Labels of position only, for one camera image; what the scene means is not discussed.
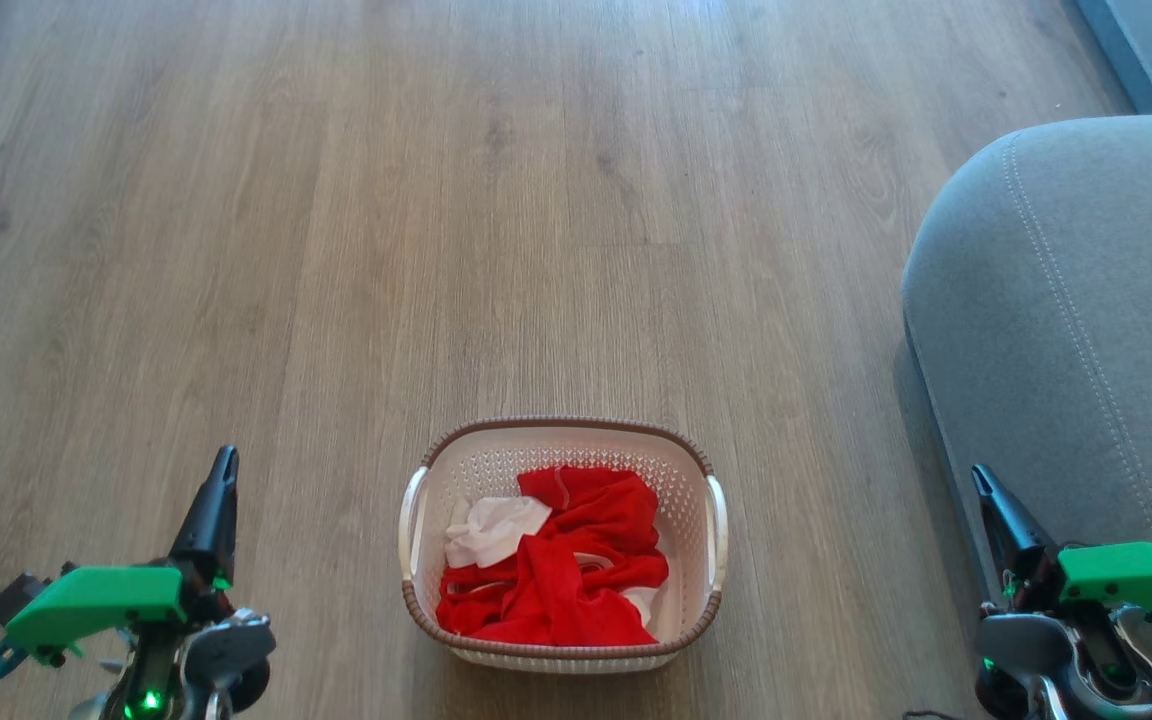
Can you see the white perforated laundry basket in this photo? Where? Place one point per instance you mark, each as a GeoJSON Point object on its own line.
{"type": "Point", "coordinates": [681, 480]}

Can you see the red garment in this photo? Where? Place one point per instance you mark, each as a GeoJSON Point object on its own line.
{"type": "Point", "coordinates": [576, 575]}

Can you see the grey fabric sofa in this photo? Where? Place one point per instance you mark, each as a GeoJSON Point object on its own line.
{"type": "Point", "coordinates": [1076, 320]}

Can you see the white cloth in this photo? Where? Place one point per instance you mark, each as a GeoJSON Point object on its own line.
{"type": "Point", "coordinates": [491, 530]}

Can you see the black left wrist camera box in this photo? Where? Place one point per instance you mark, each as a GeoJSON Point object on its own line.
{"type": "Point", "coordinates": [18, 596]}

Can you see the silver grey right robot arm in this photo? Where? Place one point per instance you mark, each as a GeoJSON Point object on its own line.
{"type": "Point", "coordinates": [1046, 660]}

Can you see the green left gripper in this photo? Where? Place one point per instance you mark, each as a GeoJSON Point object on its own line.
{"type": "Point", "coordinates": [96, 602]}

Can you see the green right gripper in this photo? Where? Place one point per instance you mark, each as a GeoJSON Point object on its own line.
{"type": "Point", "coordinates": [1141, 582]}

